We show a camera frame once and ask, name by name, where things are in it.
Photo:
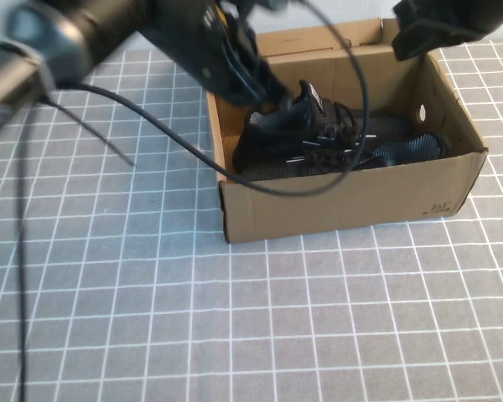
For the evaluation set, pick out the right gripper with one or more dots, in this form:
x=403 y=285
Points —
x=444 y=25

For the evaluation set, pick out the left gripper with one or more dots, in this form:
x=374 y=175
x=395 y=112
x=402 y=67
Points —
x=193 y=42

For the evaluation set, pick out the black knit sneaker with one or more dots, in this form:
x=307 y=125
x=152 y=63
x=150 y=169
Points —
x=419 y=146
x=276 y=134

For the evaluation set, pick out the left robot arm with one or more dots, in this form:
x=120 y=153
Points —
x=67 y=42

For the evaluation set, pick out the brown cardboard shoe box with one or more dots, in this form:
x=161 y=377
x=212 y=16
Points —
x=318 y=209

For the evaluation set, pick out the white zip tie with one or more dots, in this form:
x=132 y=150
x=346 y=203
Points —
x=109 y=144

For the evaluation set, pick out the grey white checked tablecloth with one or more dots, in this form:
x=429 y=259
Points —
x=151 y=293

